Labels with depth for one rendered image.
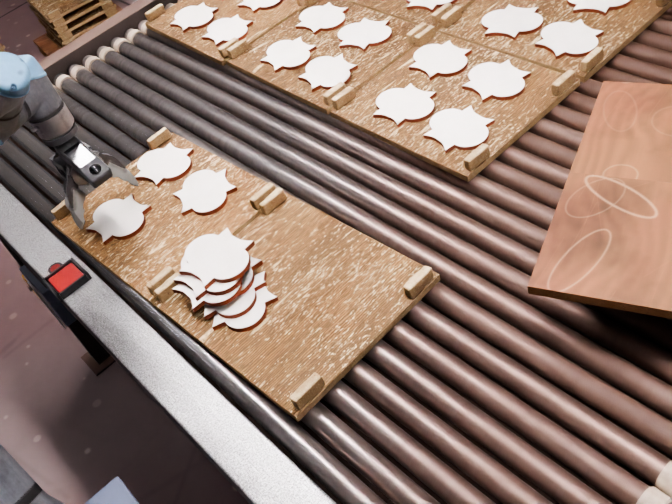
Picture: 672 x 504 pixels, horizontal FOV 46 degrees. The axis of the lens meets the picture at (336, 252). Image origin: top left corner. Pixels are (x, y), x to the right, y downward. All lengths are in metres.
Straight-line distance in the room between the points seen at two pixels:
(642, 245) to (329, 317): 0.51
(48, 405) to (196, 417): 1.55
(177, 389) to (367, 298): 0.36
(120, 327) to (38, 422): 1.32
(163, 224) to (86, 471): 1.14
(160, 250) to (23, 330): 1.60
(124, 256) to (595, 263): 0.92
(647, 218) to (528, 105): 0.49
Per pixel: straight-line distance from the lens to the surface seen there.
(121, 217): 1.72
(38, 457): 2.74
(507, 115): 1.65
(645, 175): 1.34
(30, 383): 2.96
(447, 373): 1.26
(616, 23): 1.89
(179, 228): 1.64
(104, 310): 1.59
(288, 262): 1.46
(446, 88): 1.76
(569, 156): 1.57
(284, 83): 1.93
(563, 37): 1.84
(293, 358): 1.32
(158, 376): 1.43
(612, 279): 1.19
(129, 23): 2.50
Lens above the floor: 1.94
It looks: 44 degrees down
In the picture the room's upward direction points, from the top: 20 degrees counter-clockwise
